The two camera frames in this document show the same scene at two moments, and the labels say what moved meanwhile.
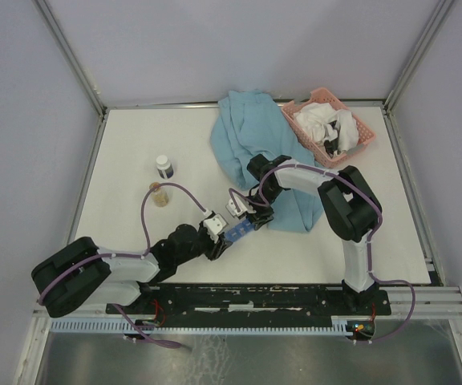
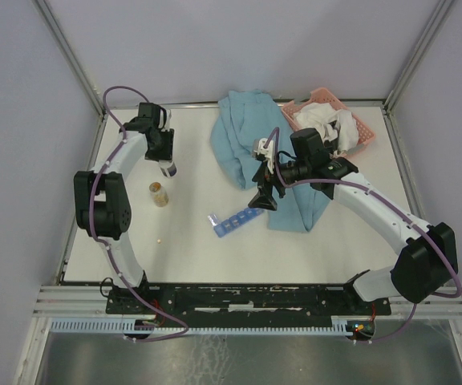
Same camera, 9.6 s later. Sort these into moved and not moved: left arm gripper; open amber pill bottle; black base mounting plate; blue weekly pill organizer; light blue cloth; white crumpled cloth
Moved: blue weekly pill organizer; left arm gripper
Not moved: black base mounting plate; light blue cloth; white crumpled cloth; open amber pill bottle
